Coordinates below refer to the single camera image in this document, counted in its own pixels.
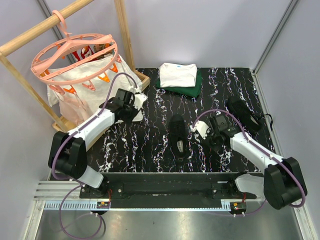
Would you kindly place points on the folded green garment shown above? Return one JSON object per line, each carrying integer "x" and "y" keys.
{"x": 192, "y": 92}

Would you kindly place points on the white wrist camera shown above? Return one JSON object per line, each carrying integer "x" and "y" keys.
{"x": 138, "y": 98}
{"x": 201, "y": 128}

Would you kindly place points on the folded white t-shirt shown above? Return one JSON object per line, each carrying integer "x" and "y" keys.
{"x": 177, "y": 75}

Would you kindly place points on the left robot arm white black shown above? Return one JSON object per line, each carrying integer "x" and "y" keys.
{"x": 68, "y": 153}

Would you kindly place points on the aluminium rail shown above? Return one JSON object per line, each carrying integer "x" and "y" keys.
{"x": 61, "y": 195}

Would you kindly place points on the black canvas sneaker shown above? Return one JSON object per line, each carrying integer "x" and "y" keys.
{"x": 178, "y": 136}

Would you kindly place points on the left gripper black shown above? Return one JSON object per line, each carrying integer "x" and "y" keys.
{"x": 128, "y": 120}

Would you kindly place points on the pink round clip hanger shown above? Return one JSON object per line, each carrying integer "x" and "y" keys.
{"x": 83, "y": 49}

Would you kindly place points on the white cloth hanging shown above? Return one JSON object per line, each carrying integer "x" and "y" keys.
{"x": 95, "y": 91}

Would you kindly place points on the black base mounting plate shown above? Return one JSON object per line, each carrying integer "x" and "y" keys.
{"x": 168, "y": 191}

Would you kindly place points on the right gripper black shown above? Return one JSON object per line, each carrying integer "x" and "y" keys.
{"x": 215, "y": 148}

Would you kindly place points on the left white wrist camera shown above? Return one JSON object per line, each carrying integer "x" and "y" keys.
{"x": 138, "y": 98}

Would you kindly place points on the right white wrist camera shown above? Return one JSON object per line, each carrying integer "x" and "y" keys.
{"x": 201, "y": 128}

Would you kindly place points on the pink cloth hanging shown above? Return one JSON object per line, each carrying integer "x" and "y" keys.
{"x": 74, "y": 110}

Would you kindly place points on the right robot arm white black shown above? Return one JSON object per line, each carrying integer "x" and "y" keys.
{"x": 282, "y": 182}

